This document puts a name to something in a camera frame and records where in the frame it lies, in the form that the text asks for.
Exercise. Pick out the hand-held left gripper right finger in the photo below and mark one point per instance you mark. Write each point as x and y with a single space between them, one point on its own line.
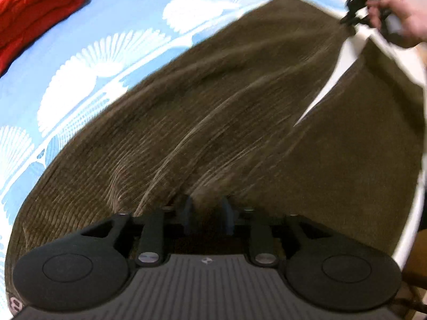
227 214

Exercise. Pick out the blue white printed bedsheet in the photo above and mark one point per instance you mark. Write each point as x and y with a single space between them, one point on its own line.
110 30

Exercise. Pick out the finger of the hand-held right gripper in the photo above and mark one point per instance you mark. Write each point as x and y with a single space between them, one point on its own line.
348 20

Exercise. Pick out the red folded blanket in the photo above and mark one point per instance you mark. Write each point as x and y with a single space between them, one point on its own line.
36 6

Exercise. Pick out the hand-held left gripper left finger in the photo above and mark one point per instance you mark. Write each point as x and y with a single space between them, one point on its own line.
188 210

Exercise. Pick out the person's right hand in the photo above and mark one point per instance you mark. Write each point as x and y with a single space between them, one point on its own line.
408 15

